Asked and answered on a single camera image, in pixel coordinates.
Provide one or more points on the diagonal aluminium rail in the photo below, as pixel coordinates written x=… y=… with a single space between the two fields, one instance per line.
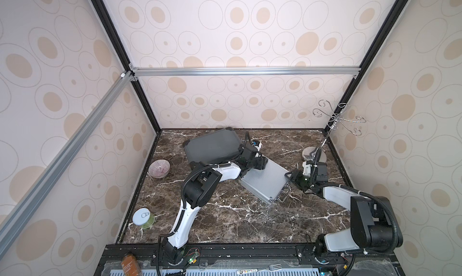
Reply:
x=35 y=196

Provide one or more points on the horizontal aluminium rail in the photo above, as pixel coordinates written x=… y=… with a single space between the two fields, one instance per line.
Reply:
x=256 y=71

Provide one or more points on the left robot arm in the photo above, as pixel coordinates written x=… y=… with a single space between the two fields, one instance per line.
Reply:
x=199 y=187

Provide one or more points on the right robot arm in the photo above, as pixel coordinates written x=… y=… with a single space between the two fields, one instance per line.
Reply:
x=373 y=223

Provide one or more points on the green tin can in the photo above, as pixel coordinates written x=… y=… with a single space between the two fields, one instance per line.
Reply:
x=143 y=218

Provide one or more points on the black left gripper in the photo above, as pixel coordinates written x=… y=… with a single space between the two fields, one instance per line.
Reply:
x=262 y=162

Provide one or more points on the brown bottle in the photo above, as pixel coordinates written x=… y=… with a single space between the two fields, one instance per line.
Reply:
x=130 y=265

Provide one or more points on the silver fork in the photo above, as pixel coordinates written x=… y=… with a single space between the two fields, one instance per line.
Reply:
x=270 y=268

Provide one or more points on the dark grey poker case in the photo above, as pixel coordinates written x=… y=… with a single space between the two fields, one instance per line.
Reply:
x=213 y=148

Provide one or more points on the silver aluminium poker case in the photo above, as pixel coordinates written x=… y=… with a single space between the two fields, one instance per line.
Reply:
x=265 y=184

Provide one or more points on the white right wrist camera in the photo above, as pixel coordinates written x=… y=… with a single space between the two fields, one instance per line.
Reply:
x=307 y=168

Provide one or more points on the pink patterned bowl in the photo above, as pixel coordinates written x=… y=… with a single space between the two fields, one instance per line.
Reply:
x=159 y=169

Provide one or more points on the chrome hook stand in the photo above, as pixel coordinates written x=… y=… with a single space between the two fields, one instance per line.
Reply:
x=335 y=121

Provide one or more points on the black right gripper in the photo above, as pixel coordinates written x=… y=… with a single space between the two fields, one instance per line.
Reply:
x=299 y=176

